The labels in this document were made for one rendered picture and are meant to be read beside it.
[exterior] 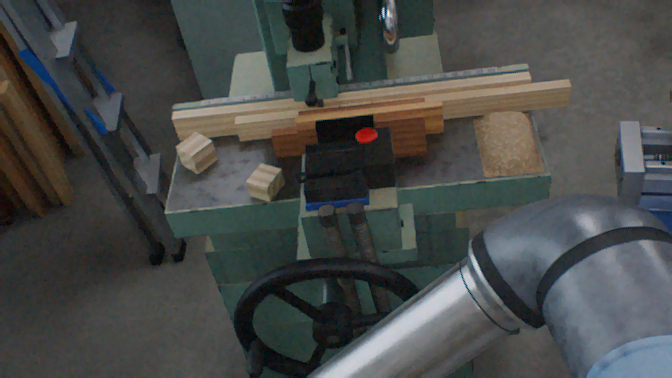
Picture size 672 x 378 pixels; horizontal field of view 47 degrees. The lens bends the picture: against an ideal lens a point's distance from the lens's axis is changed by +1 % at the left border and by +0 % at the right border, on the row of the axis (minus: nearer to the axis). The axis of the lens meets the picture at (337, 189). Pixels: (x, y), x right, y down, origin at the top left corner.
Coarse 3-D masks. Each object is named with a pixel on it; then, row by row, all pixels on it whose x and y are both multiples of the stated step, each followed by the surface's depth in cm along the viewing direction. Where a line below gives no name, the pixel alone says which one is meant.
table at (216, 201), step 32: (448, 128) 127; (224, 160) 129; (256, 160) 128; (288, 160) 126; (416, 160) 122; (448, 160) 121; (480, 160) 120; (544, 160) 118; (192, 192) 124; (224, 192) 123; (288, 192) 121; (416, 192) 118; (448, 192) 118; (480, 192) 118; (512, 192) 119; (544, 192) 119; (192, 224) 123; (224, 224) 123; (256, 224) 123; (288, 224) 123; (352, 256) 114; (384, 256) 114; (416, 256) 115
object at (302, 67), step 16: (288, 48) 120; (320, 48) 118; (336, 48) 127; (288, 64) 116; (304, 64) 116; (320, 64) 116; (336, 64) 118; (304, 80) 118; (320, 80) 118; (336, 80) 120; (304, 96) 120; (320, 96) 120; (336, 96) 120
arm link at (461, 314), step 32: (512, 224) 64; (544, 224) 60; (576, 224) 58; (608, 224) 57; (640, 224) 57; (480, 256) 65; (512, 256) 62; (544, 256) 59; (448, 288) 67; (480, 288) 65; (512, 288) 63; (384, 320) 72; (416, 320) 68; (448, 320) 66; (480, 320) 65; (512, 320) 64; (544, 320) 64; (352, 352) 72; (384, 352) 69; (416, 352) 68; (448, 352) 67; (480, 352) 68
